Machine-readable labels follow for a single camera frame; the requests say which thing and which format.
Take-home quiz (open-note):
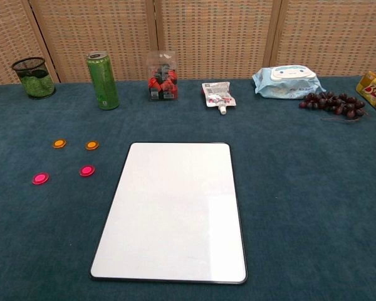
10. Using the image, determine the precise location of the dark red grape bunch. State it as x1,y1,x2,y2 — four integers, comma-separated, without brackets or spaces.
298,90,369,126

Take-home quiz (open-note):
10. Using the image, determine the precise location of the pink button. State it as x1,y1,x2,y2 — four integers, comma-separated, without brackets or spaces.
78,164,96,177
31,171,50,186

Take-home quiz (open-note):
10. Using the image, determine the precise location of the white spouted drink pouch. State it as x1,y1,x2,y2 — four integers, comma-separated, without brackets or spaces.
201,81,237,115

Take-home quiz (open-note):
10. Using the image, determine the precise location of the blue felt table cloth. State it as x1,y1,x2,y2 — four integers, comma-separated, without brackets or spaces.
0,75,376,301

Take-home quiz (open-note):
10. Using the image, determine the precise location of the white rectangular board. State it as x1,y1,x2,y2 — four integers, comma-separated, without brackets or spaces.
90,142,248,285

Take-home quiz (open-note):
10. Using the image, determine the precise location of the clear box of red blocks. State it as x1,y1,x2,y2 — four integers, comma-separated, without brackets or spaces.
147,50,180,102

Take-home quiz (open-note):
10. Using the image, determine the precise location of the light blue wet wipes pack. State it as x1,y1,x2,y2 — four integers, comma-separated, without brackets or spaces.
251,65,327,100

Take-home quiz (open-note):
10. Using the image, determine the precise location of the green drink can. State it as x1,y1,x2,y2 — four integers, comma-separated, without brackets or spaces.
86,50,120,111

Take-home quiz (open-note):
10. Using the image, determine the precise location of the woven bamboo folding screen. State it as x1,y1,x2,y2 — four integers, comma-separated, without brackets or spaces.
0,0,376,86

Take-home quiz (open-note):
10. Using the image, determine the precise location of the black mesh pen holder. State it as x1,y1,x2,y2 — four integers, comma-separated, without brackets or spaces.
11,57,56,100

